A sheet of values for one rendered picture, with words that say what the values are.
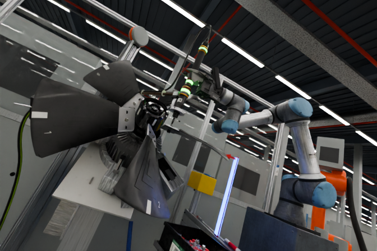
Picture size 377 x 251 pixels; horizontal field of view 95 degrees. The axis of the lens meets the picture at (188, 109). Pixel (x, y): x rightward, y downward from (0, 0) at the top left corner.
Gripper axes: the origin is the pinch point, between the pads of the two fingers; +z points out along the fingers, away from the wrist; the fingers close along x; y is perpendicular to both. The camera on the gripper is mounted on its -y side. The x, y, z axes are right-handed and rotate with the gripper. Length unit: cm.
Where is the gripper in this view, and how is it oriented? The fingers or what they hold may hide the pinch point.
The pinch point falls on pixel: (187, 70)
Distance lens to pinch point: 83.5
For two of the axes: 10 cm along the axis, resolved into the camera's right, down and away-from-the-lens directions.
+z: -8.6, -4.5, -2.3
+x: -3.5, 2.0, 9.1
